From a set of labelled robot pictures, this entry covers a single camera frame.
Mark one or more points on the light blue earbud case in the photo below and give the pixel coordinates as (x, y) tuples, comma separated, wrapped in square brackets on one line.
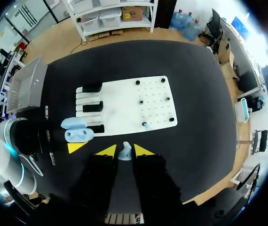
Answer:
[(78, 131)]

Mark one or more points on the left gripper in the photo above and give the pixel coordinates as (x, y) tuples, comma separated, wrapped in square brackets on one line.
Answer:
[(28, 137)]

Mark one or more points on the light blue earbud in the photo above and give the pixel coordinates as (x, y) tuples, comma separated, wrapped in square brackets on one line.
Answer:
[(146, 126), (125, 153)]

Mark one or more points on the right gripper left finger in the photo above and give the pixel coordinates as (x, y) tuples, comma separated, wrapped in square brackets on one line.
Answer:
[(101, 174)]

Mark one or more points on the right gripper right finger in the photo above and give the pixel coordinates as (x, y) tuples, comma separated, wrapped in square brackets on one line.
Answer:
[(151, 176)]

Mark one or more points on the grey slotted basket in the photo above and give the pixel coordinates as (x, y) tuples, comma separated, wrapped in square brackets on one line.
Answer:
[(26, 87)]

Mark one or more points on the white plate with black stands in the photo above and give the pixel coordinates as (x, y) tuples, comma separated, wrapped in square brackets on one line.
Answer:
[(129, 106)]

